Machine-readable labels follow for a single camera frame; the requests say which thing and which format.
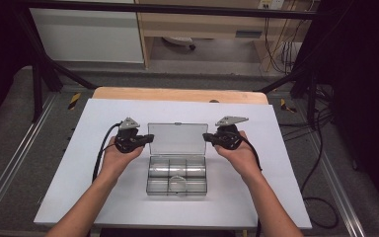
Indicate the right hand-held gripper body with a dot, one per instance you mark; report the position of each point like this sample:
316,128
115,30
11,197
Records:
229,138

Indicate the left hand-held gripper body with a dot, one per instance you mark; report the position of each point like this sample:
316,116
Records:
126,141

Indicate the clear grey plastic box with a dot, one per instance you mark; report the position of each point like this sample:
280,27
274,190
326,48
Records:
177,141

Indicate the person's left hand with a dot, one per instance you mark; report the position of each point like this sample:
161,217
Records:
118,163

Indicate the person's right hand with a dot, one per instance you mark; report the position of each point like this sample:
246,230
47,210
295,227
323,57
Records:
243,161

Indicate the yellow black tape strip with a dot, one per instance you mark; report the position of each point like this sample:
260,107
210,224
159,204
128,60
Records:
286,106
74,101

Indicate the white board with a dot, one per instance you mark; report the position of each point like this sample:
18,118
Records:
79,191

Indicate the white chair base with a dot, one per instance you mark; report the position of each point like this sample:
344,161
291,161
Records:
177,40

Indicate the wooden desk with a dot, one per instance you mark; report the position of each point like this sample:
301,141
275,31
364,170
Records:
204,24

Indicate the white cabinet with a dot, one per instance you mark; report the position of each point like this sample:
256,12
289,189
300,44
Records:
89,36

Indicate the aluminium floor rail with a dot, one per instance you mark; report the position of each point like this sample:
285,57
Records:
342,191
16,154

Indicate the black metal frame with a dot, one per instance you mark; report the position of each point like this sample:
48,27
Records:
177,9

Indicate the white wall outlet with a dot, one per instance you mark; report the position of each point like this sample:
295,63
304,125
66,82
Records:
271,4

